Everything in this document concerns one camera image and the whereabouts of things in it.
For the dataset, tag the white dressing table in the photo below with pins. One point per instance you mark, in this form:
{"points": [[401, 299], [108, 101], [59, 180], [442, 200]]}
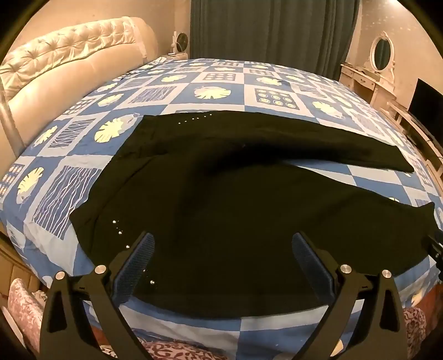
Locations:
{"points": [[363, 83]]}

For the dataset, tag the blue patterned bed sheet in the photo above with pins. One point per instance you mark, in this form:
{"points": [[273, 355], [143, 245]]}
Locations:
{"points": [[221, 93]]}

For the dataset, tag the oval vanity mirror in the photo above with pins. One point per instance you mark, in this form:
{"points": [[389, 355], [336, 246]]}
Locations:
{"points": [[382, 52]]}

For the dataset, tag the black television screen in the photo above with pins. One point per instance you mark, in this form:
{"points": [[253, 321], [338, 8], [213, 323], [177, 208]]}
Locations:
{"points": [[427, 102]]}

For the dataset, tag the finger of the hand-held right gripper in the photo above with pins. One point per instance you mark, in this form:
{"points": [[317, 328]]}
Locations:
{"points": [[434, 244]]}

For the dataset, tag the floral patterned cloth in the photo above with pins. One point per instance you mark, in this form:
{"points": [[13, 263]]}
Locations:
{"points": [[415, 329], [166, 351]]}

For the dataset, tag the black pants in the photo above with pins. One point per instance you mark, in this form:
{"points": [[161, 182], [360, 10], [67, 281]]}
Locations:
{"points": [[225, 207]]}

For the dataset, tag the dark green curtain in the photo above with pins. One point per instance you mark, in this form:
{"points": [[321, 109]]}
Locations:
{"points": [[273, 31]]}

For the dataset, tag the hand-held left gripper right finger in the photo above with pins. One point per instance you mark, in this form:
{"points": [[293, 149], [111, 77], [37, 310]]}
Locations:
{"points": [[309, 258]]}

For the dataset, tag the floral patterned pillow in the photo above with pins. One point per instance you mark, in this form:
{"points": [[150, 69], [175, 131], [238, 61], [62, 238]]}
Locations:
{"points": [[24, 311]]}

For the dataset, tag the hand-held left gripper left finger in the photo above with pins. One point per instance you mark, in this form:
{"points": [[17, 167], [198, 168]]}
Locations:
{"points": [[137, 258]]}

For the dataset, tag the white table fan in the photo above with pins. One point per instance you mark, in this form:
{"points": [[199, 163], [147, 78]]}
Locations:
{"points": [[180, 43]]}

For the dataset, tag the white television stand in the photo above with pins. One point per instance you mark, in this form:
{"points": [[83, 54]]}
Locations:
{"points": [[415, 126]]}

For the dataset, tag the cream tufted headboard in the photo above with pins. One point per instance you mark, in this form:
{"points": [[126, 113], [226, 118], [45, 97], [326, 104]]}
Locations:
{"points": [[69, 69]]}

